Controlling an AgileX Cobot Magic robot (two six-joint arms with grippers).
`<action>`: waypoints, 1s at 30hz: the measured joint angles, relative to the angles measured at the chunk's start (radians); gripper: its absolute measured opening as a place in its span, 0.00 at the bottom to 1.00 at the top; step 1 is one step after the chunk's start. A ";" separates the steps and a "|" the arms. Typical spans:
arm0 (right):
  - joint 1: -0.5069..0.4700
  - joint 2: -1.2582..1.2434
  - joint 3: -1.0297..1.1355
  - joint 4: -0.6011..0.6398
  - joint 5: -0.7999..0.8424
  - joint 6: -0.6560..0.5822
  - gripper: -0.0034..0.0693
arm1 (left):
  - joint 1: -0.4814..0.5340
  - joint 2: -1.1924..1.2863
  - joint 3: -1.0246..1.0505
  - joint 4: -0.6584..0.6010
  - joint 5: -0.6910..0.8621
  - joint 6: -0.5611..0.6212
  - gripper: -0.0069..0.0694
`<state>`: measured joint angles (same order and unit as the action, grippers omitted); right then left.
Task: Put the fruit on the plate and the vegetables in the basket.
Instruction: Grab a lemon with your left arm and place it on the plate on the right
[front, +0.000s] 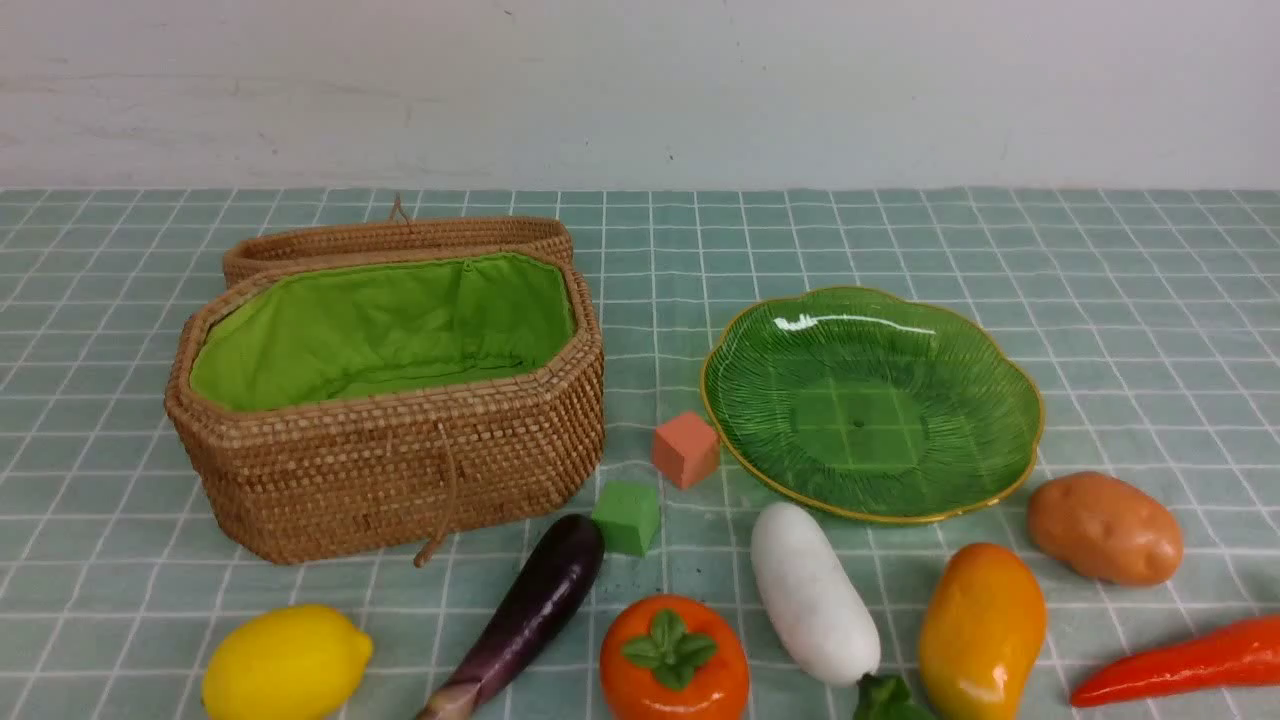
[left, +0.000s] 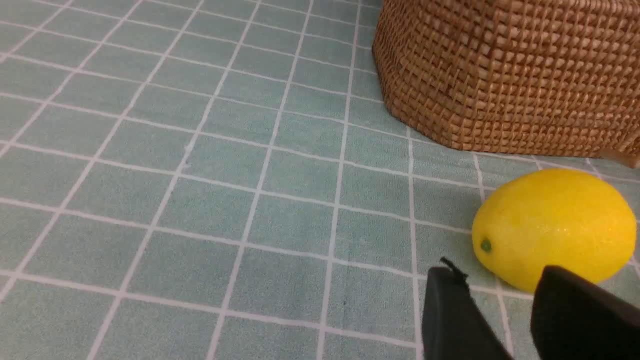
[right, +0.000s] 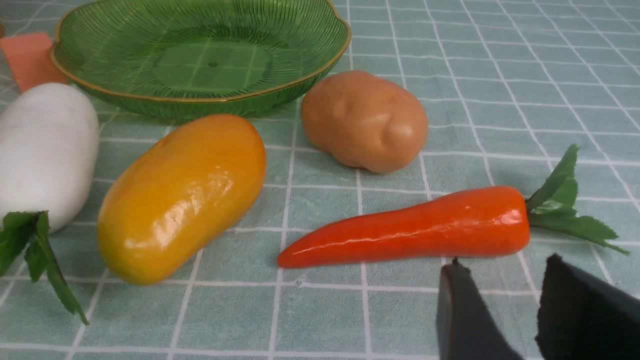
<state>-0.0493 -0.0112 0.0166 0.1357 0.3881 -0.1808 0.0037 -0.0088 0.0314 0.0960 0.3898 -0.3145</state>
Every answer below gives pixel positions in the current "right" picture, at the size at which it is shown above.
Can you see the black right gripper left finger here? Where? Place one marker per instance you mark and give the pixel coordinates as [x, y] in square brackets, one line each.
[466, 330]

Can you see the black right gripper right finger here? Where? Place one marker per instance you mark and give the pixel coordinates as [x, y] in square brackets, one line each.
[582, 317]

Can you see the orange toy carrot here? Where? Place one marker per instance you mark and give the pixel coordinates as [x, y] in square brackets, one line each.
[482, 222]

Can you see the brown toy potato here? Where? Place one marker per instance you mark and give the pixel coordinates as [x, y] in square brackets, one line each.
[365, 121]

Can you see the yellow orange toy mango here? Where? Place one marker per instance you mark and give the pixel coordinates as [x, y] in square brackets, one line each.
[185, 191]

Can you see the white toy radish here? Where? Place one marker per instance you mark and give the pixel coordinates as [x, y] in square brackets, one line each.
[49, 142]

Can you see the green glass plate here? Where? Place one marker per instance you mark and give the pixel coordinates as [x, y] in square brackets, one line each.
[183, 59]

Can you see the salmon foam cube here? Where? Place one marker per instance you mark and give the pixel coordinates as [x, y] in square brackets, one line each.
[28, 58]

